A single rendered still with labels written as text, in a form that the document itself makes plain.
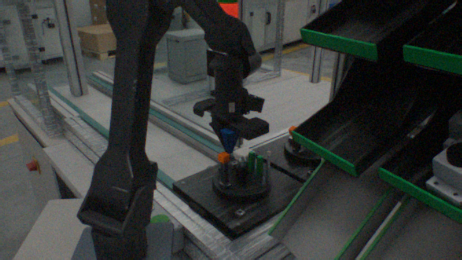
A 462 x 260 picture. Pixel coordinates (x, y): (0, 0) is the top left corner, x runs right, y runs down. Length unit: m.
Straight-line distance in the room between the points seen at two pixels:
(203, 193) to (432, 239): 0.47
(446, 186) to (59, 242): 0.81
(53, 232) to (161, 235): 0.45
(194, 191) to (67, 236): 0.33
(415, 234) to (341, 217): 0.11
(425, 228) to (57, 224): 0.82
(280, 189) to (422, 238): 0.36
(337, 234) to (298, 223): 0.08
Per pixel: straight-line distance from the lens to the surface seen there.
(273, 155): 1.02
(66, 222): 1.04
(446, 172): 0.47
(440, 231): 0.63
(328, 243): 0.66
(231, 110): 0.73
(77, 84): 1.74
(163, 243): 0.60
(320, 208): 0.69
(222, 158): 0.79
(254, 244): 0.74
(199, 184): 0.89
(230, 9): 0.94
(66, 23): 1.68
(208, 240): 0.75
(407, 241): 0.64
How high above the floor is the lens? 1.46
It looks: 26 degrees down
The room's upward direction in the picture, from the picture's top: straight up
